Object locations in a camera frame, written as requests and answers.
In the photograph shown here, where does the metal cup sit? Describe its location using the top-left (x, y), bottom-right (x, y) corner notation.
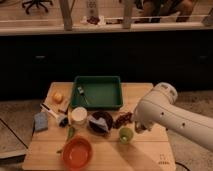
top-left (135, 122), bottom-right (146, 134)

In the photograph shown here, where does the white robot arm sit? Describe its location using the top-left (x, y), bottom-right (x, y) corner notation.
top-left (131, 82), bottom-right (213, 152)

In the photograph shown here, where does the green plastic tray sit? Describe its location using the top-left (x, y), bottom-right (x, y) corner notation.
top-left (70, 76), bottom-right (123, 110)

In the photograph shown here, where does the metal fork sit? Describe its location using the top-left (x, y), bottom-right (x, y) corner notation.
top-left (77, 86), bottom-right (89, 105)

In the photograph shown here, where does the dark brown bowl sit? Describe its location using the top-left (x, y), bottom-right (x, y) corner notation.
top-left (88, 111), bottom-right (113, 134)

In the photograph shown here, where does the blue cloth in bowl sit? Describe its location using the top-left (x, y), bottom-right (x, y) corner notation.
top-left (88, 116), bottom-right (109, 132)

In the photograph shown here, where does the bunch of dark grapes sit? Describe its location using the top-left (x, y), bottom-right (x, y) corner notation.
top-left (113, 112), bottom-right (132, 129)

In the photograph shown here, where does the white cream cup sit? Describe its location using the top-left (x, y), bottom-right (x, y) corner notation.
top-left (71, 107), bottom-right (87, 125)

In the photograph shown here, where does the green chili pepper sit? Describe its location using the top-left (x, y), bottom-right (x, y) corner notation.
top-left (66, 127), bottom-right (75, 141)

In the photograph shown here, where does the plate with dark food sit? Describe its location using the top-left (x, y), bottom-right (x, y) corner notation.
top-left (80, 16), bottom-right (106, 25)

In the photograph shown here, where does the orange plastic bowl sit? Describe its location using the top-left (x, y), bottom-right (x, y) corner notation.
top-left (61, 136), bottom-right (93, 171)

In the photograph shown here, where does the blue sponge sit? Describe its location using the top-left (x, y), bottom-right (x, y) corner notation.
top-left (34, 112), bottom-right (48, 132)

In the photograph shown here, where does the seated person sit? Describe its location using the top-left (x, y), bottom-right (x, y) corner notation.
top-left (134, 0), bottom-right (193, 23)

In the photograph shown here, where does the black office chair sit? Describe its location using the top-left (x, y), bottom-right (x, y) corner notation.
top-left (22, 0), bottom-right (53, 15)

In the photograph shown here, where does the black left floor cable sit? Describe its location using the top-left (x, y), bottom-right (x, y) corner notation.
top-left (0, 117), bottom-right (30, 150)

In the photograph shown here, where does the black floor cable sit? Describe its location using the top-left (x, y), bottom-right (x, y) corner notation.
top-left (174, 161), bottom-right (191, 171)
top-left (0, 117), bottom-right (30, 150)

